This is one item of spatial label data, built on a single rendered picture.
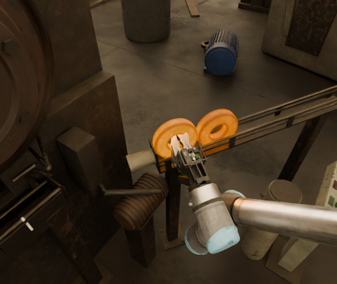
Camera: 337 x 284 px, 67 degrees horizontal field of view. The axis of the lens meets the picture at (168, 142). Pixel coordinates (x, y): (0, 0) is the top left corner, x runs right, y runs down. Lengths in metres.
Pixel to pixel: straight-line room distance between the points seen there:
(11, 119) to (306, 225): 0.65
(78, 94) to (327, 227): 0.74
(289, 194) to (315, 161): 0.97
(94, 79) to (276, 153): 1.41
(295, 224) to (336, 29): 2.28
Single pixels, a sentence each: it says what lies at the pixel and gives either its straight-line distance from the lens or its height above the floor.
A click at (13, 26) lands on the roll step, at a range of 0.52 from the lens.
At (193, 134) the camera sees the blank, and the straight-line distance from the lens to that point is 0.85.
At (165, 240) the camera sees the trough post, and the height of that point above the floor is 0.01.
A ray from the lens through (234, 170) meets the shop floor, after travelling 1.74.
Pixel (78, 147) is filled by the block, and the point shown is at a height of 0.80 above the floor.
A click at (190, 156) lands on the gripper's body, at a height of 0.77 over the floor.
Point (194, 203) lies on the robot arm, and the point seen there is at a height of 0.71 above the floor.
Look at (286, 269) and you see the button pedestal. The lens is 1.49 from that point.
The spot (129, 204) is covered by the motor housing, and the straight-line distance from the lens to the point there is 0.93.
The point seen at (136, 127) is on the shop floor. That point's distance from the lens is 2.00.
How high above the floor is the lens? 1.32
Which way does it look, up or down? 45 degrees down
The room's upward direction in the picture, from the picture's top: straight up
